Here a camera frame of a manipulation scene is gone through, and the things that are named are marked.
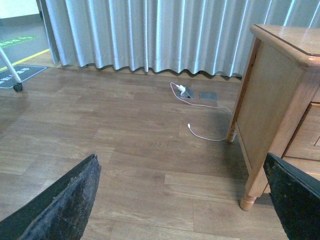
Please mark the closed floor socket cover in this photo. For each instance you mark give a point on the closed floor socket cover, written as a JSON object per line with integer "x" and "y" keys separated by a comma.
{"x": 208, "y": 96}

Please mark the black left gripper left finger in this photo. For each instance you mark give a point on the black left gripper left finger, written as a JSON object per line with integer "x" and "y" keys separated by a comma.
{"x": 60, "y": 212}

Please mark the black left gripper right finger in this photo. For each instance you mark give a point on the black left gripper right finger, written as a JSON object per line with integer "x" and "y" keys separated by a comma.
{"x": 296, "y": 198}

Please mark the wooden desk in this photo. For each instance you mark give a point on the wooden desk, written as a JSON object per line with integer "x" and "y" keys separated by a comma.
{"x": 281, "y": 77}

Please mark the grey curtain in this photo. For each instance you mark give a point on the grey curtain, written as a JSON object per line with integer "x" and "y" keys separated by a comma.
{"x": 196, "y": 35}

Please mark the white cart leg with caster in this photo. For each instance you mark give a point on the white cart leg with caster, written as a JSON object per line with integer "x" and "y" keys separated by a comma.
{"x": 18, "y": 87}

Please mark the white charger plug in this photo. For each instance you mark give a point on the white charger plug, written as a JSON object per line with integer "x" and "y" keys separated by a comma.
{"x": 181, "y": 88}

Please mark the dark floor sign mat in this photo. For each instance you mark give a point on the dark floor sign mat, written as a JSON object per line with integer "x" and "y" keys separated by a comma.
{"x": 25, "y": 72}

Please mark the open floor socket box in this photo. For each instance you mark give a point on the open floor socket box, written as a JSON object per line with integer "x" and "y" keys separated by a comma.
{"x": 188, "y": 93}

